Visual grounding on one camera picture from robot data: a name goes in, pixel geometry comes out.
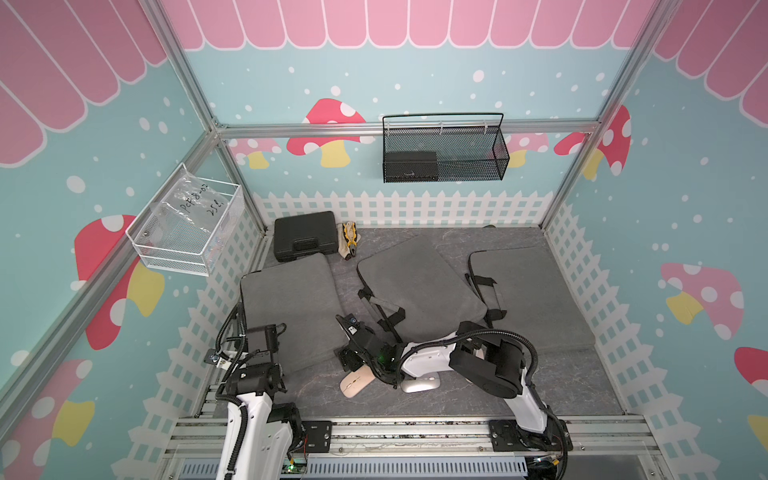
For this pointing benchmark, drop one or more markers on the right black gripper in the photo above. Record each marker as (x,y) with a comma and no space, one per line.
(344,356)

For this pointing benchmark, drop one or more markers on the clear plastic bag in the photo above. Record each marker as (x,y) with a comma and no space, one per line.
(181,230)

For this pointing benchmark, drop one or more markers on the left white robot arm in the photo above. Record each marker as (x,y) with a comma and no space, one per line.
(261,436)

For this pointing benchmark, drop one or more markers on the grey laptop bag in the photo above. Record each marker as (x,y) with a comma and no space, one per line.
(300,294)
(525,293)
(414,294)

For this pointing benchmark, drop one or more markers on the silver computer mouse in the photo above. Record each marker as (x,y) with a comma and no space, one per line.
(422,383)

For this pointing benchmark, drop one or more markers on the white wire basket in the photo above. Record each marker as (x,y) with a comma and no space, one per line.
(225,231)

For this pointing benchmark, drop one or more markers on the black wire mesh basket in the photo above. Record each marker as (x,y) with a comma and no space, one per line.
(469,146)

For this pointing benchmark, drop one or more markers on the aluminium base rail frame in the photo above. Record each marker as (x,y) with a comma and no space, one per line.
(603,447)

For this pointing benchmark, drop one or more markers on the black plastic tool case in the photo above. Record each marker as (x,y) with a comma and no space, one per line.
(302,235)

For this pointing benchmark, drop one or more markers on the yellow black pliers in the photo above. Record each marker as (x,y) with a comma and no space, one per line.
(350,237)

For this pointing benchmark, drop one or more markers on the black box in basket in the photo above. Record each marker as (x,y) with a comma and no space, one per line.
(410,166)

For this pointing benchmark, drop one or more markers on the pink computer mouse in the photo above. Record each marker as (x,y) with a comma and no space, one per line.
(354,382)

